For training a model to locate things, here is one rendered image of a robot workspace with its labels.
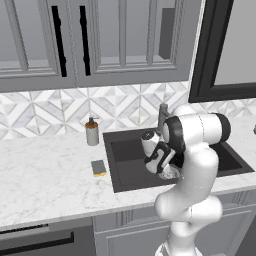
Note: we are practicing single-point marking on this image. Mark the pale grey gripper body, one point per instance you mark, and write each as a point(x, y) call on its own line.
point(170, 172)

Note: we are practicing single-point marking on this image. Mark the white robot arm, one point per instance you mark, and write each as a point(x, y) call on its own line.
point(196, 173)

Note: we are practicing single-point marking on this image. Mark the dark sink basin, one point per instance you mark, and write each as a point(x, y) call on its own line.
point(130, 166)

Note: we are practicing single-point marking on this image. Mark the grey sink tap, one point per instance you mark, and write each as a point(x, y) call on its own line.
point(163, 116)

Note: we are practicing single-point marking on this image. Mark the grey and yellow sponge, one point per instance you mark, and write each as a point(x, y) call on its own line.
point(98, 167)

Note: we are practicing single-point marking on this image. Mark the grey base cupboard door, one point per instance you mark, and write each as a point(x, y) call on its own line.
point(133, 238)

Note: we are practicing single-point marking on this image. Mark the grey soap dispenser orange collar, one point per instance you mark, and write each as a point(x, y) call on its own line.
point(92, 135)

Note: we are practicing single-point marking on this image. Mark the dark grey dishwasher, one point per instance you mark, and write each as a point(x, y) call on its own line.
point(46, 238)

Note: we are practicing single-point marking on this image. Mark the black window frame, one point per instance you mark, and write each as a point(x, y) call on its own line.
point(203, 66)

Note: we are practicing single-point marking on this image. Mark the grey wall cupboard door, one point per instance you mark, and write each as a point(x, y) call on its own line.
point(30, 40)
point(133, 36)

